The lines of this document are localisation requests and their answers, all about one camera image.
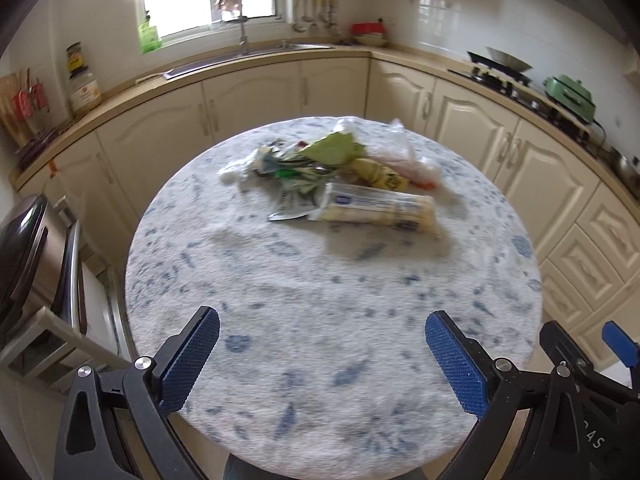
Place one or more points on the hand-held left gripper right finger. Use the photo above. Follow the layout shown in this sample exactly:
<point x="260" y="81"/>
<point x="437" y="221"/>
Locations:
<point x="455" y="370"/>

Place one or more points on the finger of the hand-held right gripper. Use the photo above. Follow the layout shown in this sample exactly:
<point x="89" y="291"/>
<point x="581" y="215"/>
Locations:
<point x="565" y="342"/>
<point x="620" y="342"/>

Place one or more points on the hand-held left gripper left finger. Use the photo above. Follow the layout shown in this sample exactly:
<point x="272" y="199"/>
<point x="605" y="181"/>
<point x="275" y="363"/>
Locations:
<point x="192" y="360"/>

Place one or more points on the green milk carton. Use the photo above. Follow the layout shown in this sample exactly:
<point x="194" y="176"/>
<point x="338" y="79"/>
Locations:
<point x="332" y="149"/>

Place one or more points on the steel pot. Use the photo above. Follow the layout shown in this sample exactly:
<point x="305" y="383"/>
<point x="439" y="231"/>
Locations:
<point x="625" y="167"/>

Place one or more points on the long cream cracker packet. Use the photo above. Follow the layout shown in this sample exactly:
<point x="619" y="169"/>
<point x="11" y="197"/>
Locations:
<point x="375" y="205"/>

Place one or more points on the silver foil wrapper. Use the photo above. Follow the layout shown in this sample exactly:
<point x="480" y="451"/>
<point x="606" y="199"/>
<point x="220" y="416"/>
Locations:
<point x="292" y="205"/>

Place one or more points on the crumpled clear plastic wrap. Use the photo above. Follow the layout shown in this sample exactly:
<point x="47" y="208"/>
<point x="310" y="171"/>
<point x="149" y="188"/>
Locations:
<point x="232" y="175"/>

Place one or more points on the stainless steel appliance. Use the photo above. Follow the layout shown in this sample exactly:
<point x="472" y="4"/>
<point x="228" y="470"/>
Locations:
<point x="35" y="250"/>

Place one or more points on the green snack wrapper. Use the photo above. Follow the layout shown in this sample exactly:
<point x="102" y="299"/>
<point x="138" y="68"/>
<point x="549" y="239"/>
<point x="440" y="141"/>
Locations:
<point x="287" y="175"/>

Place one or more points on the yellow snack wrapper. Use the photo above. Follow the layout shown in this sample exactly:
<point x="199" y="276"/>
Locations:
<point x="375" y="172"/>

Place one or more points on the clear plastic bag orange scraps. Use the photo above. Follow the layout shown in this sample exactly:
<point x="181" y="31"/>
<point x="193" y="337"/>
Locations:
<point x="400" y="155"/>

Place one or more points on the green electric grill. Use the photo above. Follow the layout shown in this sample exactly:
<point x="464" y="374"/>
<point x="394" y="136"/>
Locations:
<point x="570" y="95"/>

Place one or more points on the cream kitchen cabinets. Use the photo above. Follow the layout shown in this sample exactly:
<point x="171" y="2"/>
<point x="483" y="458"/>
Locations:
<point x="250" y="100"/>

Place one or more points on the black gas stove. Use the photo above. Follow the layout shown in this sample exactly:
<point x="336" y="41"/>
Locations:
<point x="500" y="80"/>

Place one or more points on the glass jar orange label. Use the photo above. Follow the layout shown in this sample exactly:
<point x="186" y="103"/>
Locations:
<point x="85" y="92"/>

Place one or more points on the steel wok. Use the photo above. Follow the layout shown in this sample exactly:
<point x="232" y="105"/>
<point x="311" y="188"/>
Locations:
<point x="507" y="60"/>

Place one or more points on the stainless steel sink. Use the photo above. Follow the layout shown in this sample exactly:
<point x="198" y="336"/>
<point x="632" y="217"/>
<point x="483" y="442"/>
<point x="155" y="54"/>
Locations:
<point x="225" y="60"/>

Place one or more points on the utensil holder with red tools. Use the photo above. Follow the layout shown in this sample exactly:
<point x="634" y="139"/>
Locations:
<point x="25" y="105"/>

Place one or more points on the dark bottle yellow label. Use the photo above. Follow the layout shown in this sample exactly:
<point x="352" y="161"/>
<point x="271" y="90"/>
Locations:
<point x="75" y="57"/>

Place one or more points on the green plastic bottle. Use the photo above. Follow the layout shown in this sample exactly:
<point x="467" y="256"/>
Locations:
<point x="149" y="35"/>

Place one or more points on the steel sink faucet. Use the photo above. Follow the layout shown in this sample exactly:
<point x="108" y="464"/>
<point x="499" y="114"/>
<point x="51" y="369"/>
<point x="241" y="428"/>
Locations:
<point x="243" y="35"/>

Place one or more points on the kitchen faucet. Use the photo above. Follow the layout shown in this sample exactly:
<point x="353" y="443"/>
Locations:
<point x="227" y="4"/>

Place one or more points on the grey plastic frame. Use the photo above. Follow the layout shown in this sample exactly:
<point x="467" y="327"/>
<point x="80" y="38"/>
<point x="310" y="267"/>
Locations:
<point x="75" y="335"/>

